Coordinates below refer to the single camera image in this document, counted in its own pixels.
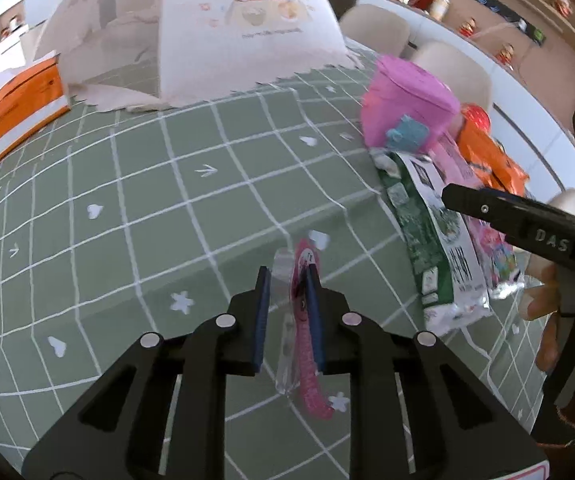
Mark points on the clear plastic wrapper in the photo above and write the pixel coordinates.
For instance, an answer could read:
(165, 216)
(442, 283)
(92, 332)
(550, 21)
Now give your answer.
(285, 360)

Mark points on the cartoon print food cover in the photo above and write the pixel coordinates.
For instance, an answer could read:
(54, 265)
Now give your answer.
(217, 55)

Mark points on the person's right forearm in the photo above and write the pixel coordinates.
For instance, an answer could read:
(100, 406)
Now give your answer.
(562, 425)

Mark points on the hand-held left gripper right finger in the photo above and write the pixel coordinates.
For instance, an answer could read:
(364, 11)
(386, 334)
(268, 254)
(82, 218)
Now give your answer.
(313, 320)

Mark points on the green checked tablecloth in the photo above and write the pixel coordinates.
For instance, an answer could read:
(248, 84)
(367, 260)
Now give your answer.
(167, 185)

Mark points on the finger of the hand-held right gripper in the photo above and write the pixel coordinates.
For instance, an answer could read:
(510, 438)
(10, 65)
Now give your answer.
(512, 222)

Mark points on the black power strip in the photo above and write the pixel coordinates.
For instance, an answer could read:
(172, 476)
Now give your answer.
(505, 9)

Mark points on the small red figurine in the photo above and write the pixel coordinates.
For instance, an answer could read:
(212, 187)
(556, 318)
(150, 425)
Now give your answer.
(506, 54)
(469, 28)

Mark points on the orange snack bag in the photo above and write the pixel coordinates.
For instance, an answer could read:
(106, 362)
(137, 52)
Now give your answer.
(487, 155)

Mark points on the pink paper cup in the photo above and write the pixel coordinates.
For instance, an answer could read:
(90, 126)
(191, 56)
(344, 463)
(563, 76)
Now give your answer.
(407, 100)

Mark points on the pink candy wrapper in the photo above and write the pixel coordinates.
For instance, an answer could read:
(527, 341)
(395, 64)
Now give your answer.
(312, 392)

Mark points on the white sideboard cabinet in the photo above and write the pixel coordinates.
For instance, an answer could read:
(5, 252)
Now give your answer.
(527, 110)

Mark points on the pink snack bag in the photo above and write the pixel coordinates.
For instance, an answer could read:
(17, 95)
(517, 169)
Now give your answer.
(497, 255)

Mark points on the orange tissue box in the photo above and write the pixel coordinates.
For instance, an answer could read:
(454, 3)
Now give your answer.
(17, 105)

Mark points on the green and white snack bag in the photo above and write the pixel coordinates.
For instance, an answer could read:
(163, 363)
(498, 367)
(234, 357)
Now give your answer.
(417, 220)

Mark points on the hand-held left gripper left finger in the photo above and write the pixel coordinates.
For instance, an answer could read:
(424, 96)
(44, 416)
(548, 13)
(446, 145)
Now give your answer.
(262, 310)

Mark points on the person's right hand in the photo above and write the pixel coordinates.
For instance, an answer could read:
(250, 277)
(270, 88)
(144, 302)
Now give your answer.
(542, 300)

